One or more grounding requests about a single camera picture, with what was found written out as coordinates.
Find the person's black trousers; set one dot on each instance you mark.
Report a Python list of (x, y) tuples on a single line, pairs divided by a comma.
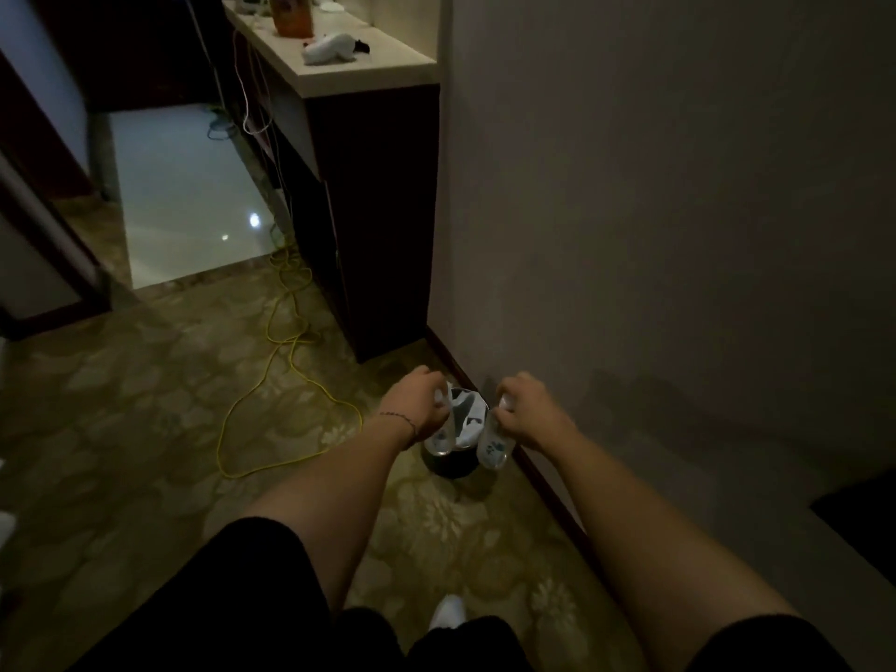
[(476, 647)]

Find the person's left forearm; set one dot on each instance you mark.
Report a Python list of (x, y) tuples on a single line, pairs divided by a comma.
[(336, 503)]

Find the person's black left sleeve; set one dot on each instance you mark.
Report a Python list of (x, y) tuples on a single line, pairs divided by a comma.
[(224, 601)]

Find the orange packet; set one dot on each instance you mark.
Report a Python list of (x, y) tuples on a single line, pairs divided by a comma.
[(290, 13)]

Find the person's black right sleeve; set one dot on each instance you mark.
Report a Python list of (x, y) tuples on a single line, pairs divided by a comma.
[(770, 647)]

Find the person's white shoe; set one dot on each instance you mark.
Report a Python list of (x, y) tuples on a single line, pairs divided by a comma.
[(448, 613)]

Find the black bin with white liner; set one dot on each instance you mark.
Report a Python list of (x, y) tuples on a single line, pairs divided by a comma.
[(465, 412)]

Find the dark wooden door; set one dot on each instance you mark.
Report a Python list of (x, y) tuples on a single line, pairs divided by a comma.
[(49, 237)]

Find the white kettle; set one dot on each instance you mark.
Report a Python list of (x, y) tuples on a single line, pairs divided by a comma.
[(248, 1)]

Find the clear plastic water bottle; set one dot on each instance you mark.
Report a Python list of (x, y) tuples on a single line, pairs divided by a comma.
[(441, 440), (493, 449)]

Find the person's right hand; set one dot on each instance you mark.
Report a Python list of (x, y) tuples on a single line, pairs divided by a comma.
[(539, 414)]

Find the person's left hand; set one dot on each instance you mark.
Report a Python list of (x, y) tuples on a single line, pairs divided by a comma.
[(418, 404)]

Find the person's black sleeve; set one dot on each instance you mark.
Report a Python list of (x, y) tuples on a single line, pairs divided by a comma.
[(224, 601), (770, 647)]

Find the person's right forearm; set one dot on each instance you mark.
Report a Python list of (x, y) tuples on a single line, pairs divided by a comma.
[(665, 545)]

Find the white device with black tip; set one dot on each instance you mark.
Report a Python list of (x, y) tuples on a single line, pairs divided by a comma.
[(329, 48)]

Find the dark cabinet with beige top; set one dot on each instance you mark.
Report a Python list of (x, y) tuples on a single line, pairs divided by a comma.
[(378, 202)]

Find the thin metal stand pole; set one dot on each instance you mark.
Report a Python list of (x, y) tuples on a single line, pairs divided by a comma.
[(206, 62)]

